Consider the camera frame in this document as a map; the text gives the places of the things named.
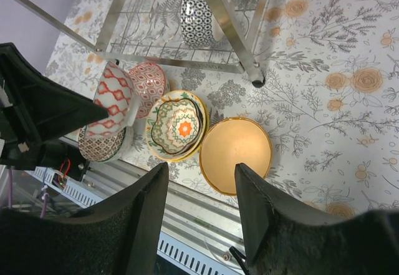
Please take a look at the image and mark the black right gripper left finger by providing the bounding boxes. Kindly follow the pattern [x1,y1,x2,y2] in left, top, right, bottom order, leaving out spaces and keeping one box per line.
[0,163,170,275]

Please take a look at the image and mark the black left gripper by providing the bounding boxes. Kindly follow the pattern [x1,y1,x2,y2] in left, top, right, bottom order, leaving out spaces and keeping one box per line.
[1,42,108,170]

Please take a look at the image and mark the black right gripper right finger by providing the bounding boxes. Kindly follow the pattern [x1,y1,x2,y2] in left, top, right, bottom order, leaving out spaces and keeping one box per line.
[234,163,398,274]

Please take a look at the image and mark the red diamond white bowl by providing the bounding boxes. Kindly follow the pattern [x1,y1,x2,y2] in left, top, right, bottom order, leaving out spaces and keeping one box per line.
[85,61,141,138]

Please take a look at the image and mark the tan yellow bowl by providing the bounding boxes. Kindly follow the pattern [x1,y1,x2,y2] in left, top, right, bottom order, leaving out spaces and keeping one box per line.
[199,117,272,196]

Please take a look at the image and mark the black white patterned bowl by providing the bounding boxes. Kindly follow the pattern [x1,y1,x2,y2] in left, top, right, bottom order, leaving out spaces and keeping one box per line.
[180,0,216,49]

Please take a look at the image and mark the steel two-tier dish rack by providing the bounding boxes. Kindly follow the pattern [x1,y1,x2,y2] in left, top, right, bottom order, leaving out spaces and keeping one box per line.
[15,0,269,88]

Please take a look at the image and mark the brown lattice patterned bowl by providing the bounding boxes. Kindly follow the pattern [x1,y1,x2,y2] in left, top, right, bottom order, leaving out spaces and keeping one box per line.
[78,127,134,163]

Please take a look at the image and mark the yellow rimmed floral bowl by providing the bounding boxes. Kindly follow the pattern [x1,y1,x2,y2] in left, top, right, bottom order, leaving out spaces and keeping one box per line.
[145,90,209,162]

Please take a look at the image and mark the red patterned bowl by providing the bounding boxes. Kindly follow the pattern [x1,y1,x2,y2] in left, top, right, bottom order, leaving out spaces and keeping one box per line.
[128,62,170,119]

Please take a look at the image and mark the scalloped green orange bowl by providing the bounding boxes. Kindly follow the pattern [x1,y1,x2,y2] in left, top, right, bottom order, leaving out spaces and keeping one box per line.
[149,99,201,156]

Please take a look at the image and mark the aluminium rail frame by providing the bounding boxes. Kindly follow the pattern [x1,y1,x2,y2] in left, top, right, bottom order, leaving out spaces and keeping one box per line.
[0,131,250,275]

